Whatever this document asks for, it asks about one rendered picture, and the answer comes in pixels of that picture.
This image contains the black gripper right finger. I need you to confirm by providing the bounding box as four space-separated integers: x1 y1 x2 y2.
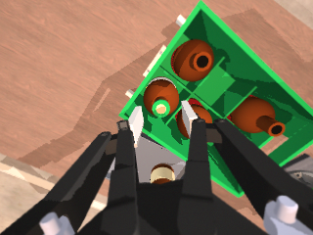
177 100 313 235

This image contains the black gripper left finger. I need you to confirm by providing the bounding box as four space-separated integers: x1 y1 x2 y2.
0 106 144 235

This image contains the green divided crate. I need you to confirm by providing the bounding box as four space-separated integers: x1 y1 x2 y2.
119 0 313 188

